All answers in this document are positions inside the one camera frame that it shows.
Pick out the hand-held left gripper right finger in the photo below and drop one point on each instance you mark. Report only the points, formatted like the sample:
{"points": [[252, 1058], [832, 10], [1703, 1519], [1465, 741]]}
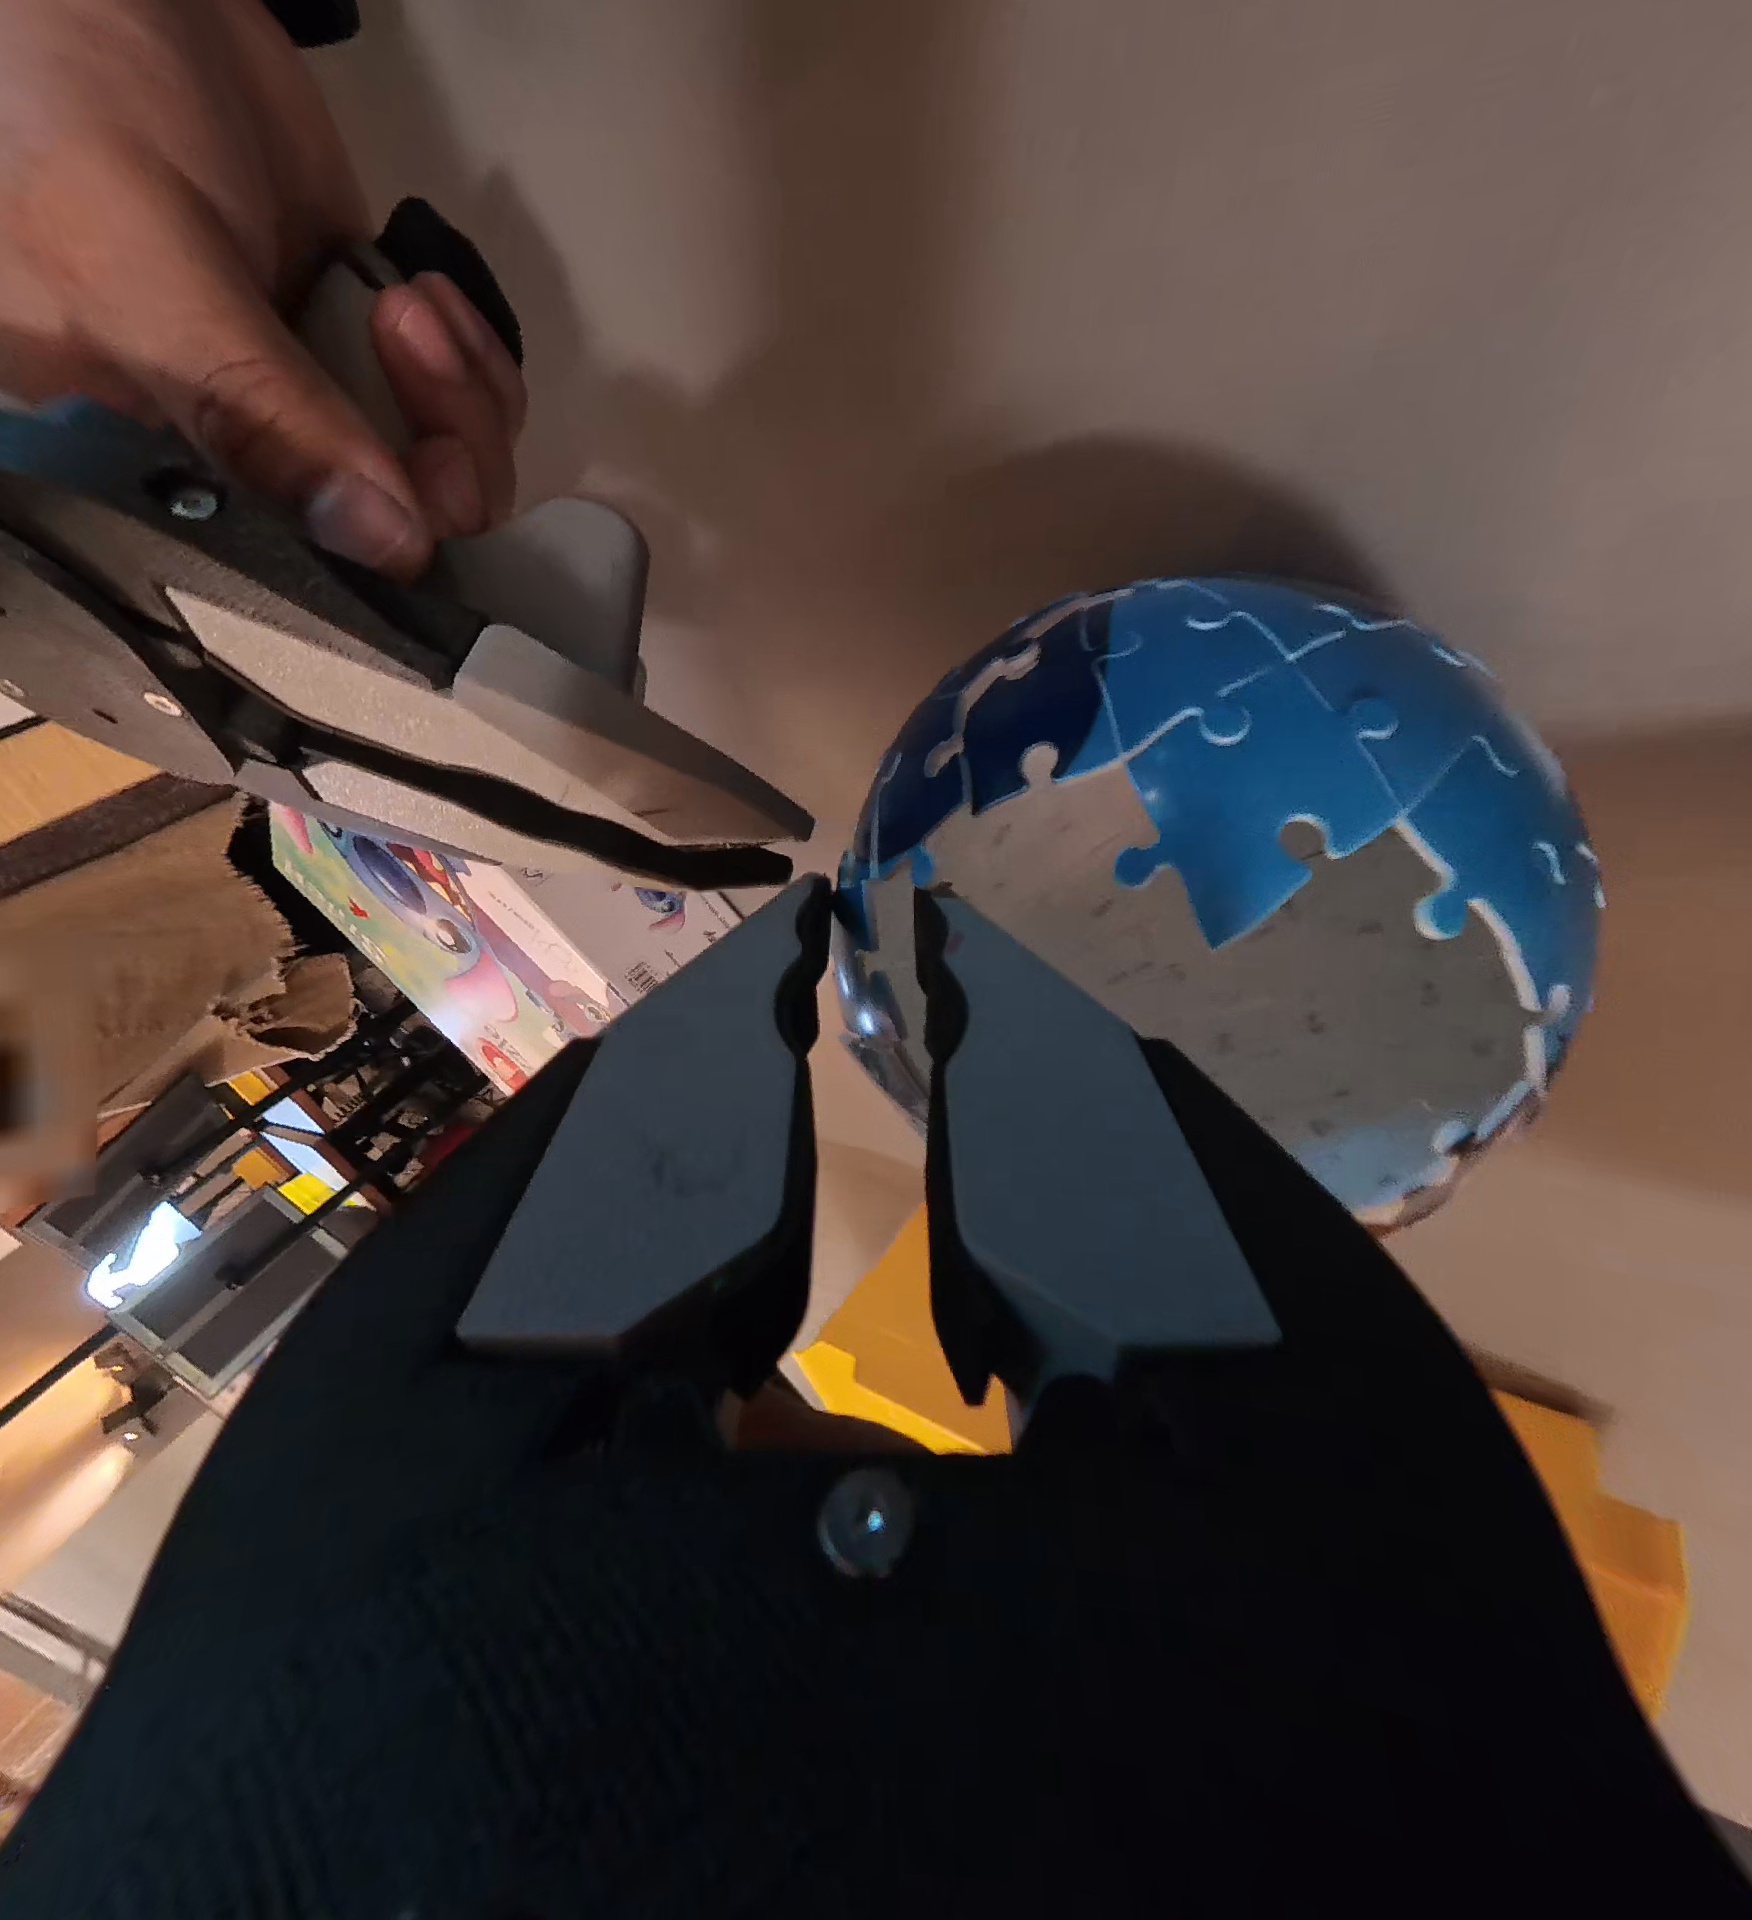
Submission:
{"points": [[1101, 1202]]}

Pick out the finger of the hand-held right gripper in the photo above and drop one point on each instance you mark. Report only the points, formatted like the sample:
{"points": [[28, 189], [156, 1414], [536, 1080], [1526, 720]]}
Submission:
{"points": [[365, 795], [547, 743]]}

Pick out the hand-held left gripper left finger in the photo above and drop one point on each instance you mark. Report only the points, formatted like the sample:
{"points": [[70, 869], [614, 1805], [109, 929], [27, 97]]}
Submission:
{"points": [[653, 1184]]}

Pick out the blue puzzle ball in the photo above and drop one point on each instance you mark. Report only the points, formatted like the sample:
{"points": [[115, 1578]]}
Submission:
{"points": [[1267, 841]]}

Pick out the yellow plastic bin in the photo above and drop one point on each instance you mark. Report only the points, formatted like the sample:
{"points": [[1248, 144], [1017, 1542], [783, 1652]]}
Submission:
{"points": [[1597, 1532]]}

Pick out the cartoon printed puzzle box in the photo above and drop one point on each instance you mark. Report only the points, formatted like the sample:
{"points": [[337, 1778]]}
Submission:
{"points": [[515, 959]]}

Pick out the person's right hand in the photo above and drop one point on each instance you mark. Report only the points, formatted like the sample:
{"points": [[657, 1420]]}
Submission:
{"points": [[141, 225]]}

